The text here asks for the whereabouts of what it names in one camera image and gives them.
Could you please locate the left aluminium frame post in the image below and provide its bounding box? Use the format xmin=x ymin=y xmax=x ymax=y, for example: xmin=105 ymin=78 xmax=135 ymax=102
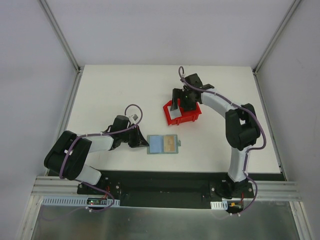
xmin=37 ymin=0 xmax=81 ymax=74

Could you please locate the left white cable duct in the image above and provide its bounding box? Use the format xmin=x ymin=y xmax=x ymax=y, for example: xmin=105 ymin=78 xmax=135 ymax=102
xmin=42 ymin=196 xmax=120 ymax=208

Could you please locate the red plastic bin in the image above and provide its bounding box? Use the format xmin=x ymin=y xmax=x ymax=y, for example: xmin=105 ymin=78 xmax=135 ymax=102
xmin=162 ymin=99 xmax=202 ymax=126

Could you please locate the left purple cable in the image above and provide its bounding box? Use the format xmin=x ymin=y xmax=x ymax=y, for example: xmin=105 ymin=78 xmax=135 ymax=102
xmin=39 ymin=103 xmax=144 ymax=222

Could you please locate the purple cable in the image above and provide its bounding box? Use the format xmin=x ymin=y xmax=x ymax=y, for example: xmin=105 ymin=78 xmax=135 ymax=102
xmin=177 ymin=65 xmax=267 ymax=221
xmin=39 ymin=103 xmax=144 ymax=222

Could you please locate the gold VIP card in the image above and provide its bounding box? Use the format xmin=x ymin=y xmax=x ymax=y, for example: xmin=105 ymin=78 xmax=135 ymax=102
xmin=163 ymin=135 xmax=177 ymax=154

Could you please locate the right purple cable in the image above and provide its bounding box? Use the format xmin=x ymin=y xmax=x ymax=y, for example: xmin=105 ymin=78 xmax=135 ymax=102
xmin=177 ymin=65 xmax=267 ymax=221

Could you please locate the aluminium frame post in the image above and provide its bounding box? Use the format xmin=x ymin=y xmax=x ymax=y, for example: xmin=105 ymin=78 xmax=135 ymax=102
xmin=252 ymin=0 xmax=303 ymax=76
xmin=37 ymin=0 xmax=81 ymax=74

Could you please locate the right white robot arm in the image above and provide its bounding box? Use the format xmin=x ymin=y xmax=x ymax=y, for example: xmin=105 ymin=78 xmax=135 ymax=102
xmin=170 ymin=73 xmax=261 ymax=198

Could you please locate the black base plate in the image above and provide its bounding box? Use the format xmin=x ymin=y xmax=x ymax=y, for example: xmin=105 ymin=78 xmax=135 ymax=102
xmin=77 ymin=170 xmax=257 ymax=209

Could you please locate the white cable duct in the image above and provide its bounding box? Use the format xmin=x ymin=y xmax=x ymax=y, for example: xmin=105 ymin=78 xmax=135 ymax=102
xmin=42 ymin=196 xmax=120 ymax=208
xmin=210 ymin=201 xmax=228 ymax=211

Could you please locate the right white cable duct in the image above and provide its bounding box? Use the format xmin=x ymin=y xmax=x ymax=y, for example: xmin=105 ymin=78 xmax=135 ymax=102
xmin=210 ymin=201 xmax=228 ymax=211

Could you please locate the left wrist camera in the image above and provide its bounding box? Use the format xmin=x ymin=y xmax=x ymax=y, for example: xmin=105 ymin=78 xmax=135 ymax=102
xmin=128 ymin=114 xmax=139 ymax=124

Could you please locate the right aluminium frame post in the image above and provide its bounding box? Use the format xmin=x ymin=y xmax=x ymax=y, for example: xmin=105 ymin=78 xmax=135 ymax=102
xmin=252 ymin=0 xmax=303 ymax=76

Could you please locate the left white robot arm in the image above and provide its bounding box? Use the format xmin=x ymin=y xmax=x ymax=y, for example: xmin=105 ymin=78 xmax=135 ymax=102
xmin=44 ymin=114 xmax=149 ymax=195

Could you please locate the stack of white cards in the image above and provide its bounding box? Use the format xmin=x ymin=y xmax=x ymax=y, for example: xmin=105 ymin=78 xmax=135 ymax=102
xmin=167 ymin=106 xmax=182 ymax=120

